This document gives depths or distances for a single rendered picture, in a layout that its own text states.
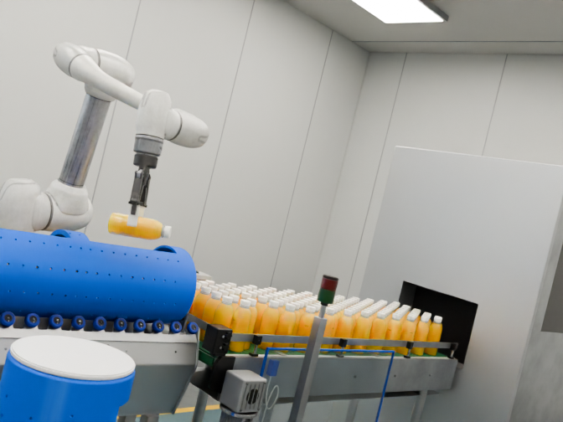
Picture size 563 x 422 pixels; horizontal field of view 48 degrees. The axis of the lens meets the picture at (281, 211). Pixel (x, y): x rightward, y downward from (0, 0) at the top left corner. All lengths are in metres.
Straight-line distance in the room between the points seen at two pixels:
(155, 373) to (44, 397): 0.93
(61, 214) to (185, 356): 0.78
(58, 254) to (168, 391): 0.70
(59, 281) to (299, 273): 5.27
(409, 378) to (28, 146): 3.19
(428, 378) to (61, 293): 2.00
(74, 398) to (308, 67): 5.64
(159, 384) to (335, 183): 5.19
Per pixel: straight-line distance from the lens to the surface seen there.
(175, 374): 2.39
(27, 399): 1.47
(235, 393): 2.31
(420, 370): 3.33
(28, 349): 1.54
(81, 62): 2.43
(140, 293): 2.18
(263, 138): 6.37
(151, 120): 2.06
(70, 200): 2.68
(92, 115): 2.62
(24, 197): 2.61
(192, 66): 5.75
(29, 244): 2.02
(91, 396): 1.45
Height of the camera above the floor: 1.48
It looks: 1 degrees down
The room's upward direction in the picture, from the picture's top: 14 degrees clockwise
